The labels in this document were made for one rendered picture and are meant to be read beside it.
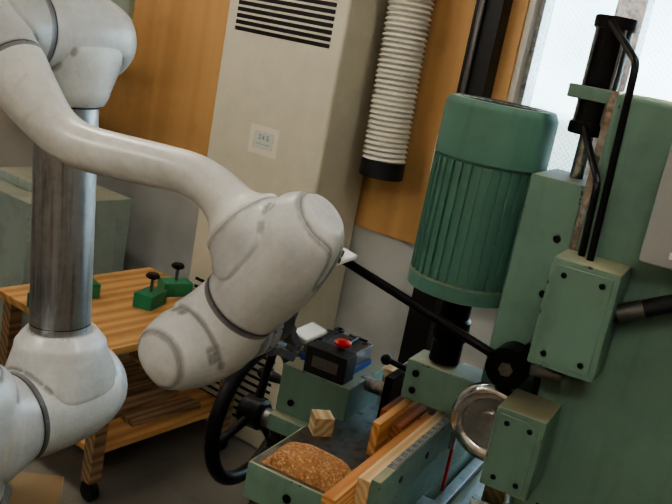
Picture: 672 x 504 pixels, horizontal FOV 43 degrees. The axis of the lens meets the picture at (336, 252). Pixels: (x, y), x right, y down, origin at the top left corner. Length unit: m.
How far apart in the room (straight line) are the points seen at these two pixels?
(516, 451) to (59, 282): 0.76
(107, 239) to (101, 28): 2.31
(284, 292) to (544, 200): 0.47
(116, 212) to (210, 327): 2.64
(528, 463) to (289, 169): 1.89
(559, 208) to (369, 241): 1.90
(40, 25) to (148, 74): 2.55
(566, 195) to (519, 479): 0.40
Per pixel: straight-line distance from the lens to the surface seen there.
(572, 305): 1.14
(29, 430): 1.42
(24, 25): 1.27
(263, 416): 1.61
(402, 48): 2.82
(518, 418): 1.19
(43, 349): 1.45
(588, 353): 1.15
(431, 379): 1.41
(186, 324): 0.99
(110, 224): 3.61
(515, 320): 1.30
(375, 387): 1.48
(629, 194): 1.19
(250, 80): 3.04
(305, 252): 0.92
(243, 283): 0.95
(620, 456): 1.28
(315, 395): 1.47
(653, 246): 1.13
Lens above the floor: 1.53
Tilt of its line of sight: 14 degrees down
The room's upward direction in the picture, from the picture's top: 11 degrees clockwise
